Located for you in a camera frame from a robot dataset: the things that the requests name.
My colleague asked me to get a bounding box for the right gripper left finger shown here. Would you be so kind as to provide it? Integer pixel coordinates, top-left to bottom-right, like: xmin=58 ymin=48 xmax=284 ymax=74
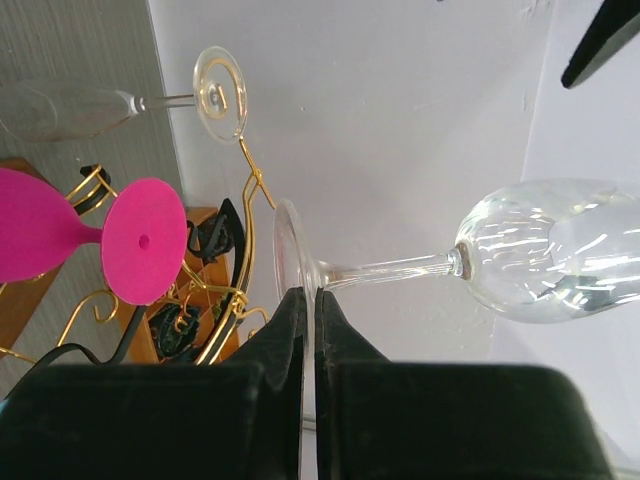
xmin=1 ymin=288 xmax=307 ymax=479

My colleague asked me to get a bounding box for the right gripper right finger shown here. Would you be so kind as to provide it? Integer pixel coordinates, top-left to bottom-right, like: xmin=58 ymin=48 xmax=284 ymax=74
xmin=314 ymin=290 xmax=615 ymax=479

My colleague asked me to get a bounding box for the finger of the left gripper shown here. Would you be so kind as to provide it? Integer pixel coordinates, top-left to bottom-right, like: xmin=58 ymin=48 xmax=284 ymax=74
xmin=561 ymin=0 xmax=639 ymax=90

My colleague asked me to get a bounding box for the wooden compartment tray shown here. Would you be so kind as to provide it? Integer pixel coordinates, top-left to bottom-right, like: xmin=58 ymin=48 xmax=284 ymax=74
xmin=1 ymin=158 xmax=247 ymax=363

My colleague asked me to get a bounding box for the gold wire wine glass rack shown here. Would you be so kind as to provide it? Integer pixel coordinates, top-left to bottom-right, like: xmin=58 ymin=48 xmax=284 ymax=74
xmin=1 ymin=158 xmax=266 ymax=357

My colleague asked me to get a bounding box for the clear wine glass back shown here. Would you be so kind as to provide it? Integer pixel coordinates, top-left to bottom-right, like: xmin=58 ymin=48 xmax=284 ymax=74
xmin=272 ymin=178 xmax=640 ymax=480

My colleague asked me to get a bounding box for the clear wine glass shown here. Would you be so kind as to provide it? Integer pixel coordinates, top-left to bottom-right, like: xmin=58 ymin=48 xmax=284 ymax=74
xmin=1 ymin=46 xmax=248 ymax=143
xmin=272 ymin=178 xmax=640 ymax=480

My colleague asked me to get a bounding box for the pink wine glass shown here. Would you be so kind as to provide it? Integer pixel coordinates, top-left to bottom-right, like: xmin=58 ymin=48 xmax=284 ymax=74
xmin=1 ymin=169 xmax=187 ymax=305

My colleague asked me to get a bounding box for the clear wine glass front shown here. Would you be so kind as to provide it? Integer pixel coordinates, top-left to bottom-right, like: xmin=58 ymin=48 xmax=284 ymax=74
xmin=1 ymin=46 xmax=248 ymax=143

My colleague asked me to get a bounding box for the dark patterned rolled tie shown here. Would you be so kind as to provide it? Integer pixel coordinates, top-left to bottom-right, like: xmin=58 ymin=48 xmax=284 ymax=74
xmin=149 ymin=304 xmax=201 ymax=362

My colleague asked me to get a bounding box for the black rolled tie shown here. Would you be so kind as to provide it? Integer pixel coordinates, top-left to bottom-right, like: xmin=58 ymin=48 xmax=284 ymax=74
xmin=187 ymin=210 xmax=237 ymax=265

